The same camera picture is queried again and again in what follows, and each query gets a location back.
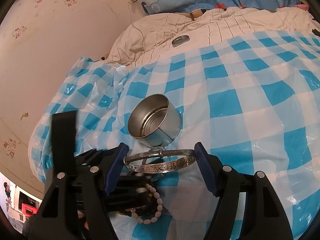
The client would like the round silver tin can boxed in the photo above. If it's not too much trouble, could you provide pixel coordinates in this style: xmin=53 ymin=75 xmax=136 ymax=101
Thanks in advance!
xmin=127 ymin=94 xmax=182 ymax=148

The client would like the white bead bracelet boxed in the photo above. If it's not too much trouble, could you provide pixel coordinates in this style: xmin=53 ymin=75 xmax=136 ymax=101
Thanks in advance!
xmin=130 ymin=182 xmax=164 ymax=225

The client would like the red plastic crate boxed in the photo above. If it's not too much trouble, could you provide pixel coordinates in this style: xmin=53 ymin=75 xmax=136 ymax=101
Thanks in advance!
xmin=22 ymin=203 xmax=38 ymax=217

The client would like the silver tin lid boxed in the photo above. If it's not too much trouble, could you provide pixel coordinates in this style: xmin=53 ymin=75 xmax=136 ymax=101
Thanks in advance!
xmin=171 ymin=35 xmax=190 ymax=47

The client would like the white wall charger cable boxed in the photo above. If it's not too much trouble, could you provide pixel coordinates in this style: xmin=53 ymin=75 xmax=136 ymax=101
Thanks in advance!
xmin=126 ymin=0 xmax=146 ymax=48

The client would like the engraved silver bangle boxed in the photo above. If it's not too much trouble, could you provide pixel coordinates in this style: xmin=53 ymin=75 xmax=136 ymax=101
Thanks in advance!
xmin=123 ymin=146 xmax=196 ymax=174

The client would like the cream striped duvet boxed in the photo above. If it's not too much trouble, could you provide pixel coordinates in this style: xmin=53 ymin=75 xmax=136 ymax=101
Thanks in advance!
xmin=106 ymin=7 xmax=319 ymax=69

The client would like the blue checkered plastic sheet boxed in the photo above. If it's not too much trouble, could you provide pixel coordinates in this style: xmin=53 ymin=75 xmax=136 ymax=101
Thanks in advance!
xmin=28 ymin=31 xmax=319 ymax=238

